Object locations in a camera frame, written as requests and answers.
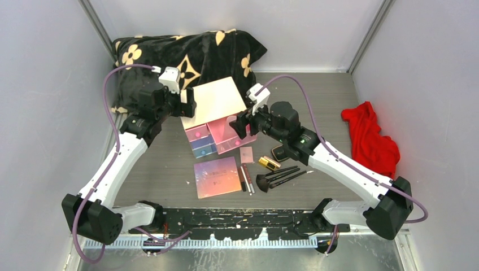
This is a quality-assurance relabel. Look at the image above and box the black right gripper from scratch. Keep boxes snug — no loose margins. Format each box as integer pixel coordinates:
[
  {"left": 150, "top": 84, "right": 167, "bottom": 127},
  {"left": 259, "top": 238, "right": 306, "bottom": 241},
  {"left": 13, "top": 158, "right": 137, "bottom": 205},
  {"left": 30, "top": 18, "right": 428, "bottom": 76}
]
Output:
[{"left": 229, "top": 99, "right": 286, "bottom": 144}]

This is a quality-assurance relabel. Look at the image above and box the white pink drawer organizer box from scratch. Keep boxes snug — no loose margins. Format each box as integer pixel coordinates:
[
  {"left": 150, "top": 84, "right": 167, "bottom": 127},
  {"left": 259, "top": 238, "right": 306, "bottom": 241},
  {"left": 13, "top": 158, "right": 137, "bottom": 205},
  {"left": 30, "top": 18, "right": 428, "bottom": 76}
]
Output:
[{"left": 181, "top": 77, "right": 246, "bottom": 158}]

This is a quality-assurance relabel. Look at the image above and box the black square compact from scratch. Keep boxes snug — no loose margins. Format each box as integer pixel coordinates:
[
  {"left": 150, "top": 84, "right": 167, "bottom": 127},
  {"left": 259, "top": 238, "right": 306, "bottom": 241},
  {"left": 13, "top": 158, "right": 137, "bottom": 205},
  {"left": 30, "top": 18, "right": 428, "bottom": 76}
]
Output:
[{"left": 271, "top": 146, "right": 289, "bottom": 163}]

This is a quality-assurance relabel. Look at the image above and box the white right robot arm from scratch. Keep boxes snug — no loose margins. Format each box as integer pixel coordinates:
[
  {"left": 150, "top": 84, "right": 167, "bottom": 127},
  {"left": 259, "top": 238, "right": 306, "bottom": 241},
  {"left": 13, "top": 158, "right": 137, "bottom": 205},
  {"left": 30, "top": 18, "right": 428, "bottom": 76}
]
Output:
[{"left": 229, "top": 102, "right": 413, "bottom": 240}]

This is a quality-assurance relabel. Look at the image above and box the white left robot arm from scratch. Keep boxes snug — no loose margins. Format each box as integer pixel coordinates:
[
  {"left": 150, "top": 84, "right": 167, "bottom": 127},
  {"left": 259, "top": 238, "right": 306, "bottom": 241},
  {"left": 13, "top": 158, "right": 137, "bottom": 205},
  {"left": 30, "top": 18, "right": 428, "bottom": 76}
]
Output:
[{"left": 62, "top": 84, "right": 196, "bottom": 245}]

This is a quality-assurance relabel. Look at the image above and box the black thin makeup brush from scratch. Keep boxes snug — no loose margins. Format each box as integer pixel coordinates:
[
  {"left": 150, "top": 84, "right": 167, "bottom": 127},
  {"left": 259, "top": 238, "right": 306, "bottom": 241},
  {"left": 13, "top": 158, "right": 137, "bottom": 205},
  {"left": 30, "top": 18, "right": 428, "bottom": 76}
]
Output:
[{"left": 264, "top": 165, "right": 298, "bottom": 177}]

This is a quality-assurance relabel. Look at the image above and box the black fan makeup brush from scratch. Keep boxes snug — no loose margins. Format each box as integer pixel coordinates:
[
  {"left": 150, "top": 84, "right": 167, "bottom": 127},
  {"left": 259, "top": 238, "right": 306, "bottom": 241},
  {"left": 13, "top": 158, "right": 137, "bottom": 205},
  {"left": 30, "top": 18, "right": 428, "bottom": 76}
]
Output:
[{"left": 255, "top": 168, "right": 300, "bottom": 193}]

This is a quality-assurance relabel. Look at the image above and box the black long makeup brush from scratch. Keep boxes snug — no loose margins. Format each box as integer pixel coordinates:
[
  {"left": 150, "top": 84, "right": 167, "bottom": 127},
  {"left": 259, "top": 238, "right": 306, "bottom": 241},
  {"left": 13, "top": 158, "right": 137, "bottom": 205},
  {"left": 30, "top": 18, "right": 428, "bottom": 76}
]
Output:
[{"left": 269, "top": 171, "right": 307, "bottom": 189}]

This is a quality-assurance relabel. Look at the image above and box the small pink card packet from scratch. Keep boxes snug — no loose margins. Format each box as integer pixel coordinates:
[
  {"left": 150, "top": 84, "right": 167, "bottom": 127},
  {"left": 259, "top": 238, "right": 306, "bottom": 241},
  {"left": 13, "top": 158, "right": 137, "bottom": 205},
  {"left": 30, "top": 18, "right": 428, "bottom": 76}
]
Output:
[{"left": 239, "top": 146, "right": 254, "bottom": 164}]

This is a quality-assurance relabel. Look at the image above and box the silver lip pencil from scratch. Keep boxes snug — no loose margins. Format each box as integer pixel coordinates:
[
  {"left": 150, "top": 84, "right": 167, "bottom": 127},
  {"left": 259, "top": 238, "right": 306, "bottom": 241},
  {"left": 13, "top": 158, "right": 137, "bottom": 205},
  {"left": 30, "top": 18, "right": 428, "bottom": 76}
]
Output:
[{"left": 240, "top": 164, "right": 252, "bottom": 196}]

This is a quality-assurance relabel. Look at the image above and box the black mascara tube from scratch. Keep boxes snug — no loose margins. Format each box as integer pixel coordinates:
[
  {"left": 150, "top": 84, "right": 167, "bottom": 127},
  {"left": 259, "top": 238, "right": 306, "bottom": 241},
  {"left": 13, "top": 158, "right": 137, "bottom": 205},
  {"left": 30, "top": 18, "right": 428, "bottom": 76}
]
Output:
[{"left": 238, "top": 166, "right": 247, "bottom": 192}]

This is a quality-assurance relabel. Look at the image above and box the black floral plush blanket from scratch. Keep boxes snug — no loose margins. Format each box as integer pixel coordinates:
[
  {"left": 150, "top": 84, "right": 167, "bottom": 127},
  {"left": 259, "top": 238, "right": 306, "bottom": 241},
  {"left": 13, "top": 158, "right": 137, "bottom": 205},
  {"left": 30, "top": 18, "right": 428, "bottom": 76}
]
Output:
[{"left": 111, "top": 29, "right": 267, "bottom": 113}]

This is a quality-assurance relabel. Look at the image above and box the holographic eyeshadow palette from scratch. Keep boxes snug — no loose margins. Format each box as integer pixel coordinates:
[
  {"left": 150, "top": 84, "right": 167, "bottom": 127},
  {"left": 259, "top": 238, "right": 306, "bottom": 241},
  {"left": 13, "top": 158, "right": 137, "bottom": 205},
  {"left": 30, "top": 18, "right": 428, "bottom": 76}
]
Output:
[{"left": 194, "top": 156, "right": 242, "bottom": 199}]

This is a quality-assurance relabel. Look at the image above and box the red cloth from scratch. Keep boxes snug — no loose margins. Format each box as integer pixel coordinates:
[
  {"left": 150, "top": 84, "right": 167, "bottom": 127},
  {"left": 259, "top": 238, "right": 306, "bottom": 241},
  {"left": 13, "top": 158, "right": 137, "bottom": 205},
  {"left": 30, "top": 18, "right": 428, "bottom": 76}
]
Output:
[{"left": 341, "top": 101, "right": 400, "bottom": 179}]

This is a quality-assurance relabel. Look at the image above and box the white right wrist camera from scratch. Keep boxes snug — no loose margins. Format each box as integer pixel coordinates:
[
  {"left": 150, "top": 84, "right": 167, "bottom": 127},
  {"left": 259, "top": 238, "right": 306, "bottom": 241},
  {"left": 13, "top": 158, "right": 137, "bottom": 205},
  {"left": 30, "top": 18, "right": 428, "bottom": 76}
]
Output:
[{"left": 247, "top": 83, "right": 271, "bottom": 115}]

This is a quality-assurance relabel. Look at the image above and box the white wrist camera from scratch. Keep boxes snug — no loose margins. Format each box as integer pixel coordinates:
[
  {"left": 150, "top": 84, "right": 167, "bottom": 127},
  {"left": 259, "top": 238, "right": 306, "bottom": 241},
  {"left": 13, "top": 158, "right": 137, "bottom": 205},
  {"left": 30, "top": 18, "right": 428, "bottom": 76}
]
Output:
[
  {"left": 159, "top": 67, "right": 180, "bottom": 95},
  {"left": 247, "top": 83, "right": 271, "bottom": 115}
]

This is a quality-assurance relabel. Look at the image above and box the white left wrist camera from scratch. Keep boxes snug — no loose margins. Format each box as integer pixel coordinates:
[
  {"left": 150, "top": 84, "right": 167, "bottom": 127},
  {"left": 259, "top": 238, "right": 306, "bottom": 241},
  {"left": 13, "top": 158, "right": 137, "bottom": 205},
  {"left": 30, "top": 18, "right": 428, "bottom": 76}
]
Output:
[{"left": 159, "top": 67, "right": 180, "bottom": 95}]

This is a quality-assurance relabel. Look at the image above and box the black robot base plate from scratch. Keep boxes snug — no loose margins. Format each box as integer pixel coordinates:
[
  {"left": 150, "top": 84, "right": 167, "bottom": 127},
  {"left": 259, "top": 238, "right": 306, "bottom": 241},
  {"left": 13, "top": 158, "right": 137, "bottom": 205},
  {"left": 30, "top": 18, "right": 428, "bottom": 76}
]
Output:
[{"left": 142, "top": 208, "right": 333, "bottom": 241}]

